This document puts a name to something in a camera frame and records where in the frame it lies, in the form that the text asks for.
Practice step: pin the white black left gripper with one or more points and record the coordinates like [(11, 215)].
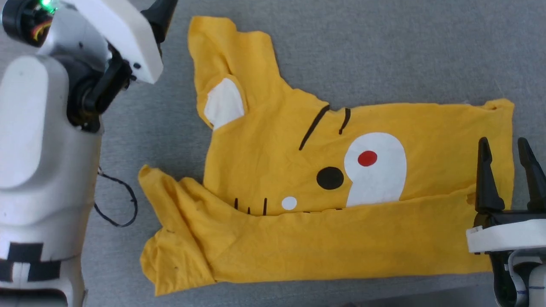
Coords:
[(123, 34)]

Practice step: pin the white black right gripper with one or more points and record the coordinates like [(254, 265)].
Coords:
[(507, 234)]

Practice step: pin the yellow cartoon face T-shirt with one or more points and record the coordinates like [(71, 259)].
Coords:
[(298, 247)]

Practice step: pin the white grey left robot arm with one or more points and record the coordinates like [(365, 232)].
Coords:
[(42, 149)]

